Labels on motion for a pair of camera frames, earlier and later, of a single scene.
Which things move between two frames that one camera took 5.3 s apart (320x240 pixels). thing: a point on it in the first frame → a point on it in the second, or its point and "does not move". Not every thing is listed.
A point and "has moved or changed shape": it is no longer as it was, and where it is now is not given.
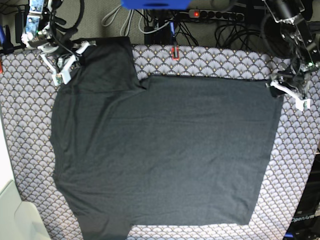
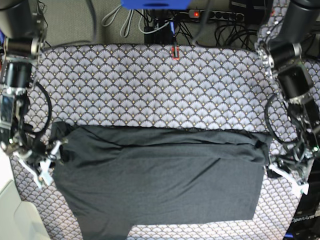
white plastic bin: (19, 220) does not move
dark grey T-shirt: (177, 151) has moved or changed shape
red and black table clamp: (175, 51) does not move
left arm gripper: (64, 53) → (34, 154)
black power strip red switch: (215, 15) does not move
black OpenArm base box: (305, 224) does not move
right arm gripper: (295, 78) → (299, 163)
